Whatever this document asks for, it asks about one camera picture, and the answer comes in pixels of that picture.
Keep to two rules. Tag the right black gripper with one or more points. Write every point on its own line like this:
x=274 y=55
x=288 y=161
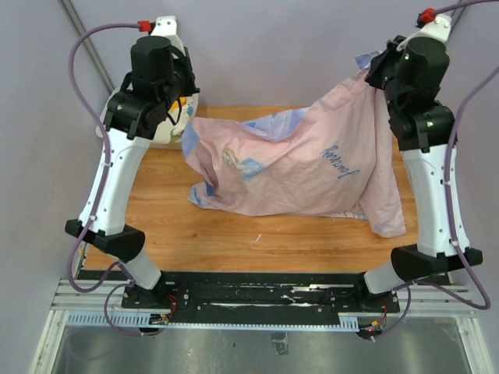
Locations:
x=374 y=77

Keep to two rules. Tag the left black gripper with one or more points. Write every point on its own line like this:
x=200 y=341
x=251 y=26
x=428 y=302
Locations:
x=183 y=61

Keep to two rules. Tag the blue pink snowflake pillowcase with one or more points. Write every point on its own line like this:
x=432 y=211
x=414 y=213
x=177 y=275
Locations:
x=331 y=159

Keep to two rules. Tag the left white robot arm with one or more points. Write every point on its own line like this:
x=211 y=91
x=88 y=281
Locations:
x=130 y=124

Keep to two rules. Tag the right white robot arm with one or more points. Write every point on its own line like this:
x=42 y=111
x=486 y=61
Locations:
x=427 y=143

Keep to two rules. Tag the cream patterned crumpled cloth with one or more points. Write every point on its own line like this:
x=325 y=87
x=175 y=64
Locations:
x=179 y=121

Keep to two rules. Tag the clear plastic bin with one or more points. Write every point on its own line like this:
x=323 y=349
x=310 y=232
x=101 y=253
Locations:
x=171 y=136

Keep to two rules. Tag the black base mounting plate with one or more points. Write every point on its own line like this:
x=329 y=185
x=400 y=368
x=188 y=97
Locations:
x=259 y=299

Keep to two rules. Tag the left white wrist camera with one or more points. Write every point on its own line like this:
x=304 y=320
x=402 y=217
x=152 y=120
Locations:
x=167 y=26

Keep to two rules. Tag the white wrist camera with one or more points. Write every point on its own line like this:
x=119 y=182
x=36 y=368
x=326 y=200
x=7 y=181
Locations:
x=167 y=26
x=439 y=30

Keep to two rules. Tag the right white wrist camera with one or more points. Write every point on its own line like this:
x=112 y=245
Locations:
x=439 y=30

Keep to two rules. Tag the grey slotted cable duct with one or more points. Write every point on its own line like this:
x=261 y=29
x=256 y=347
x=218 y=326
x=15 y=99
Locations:
x=144 y=320

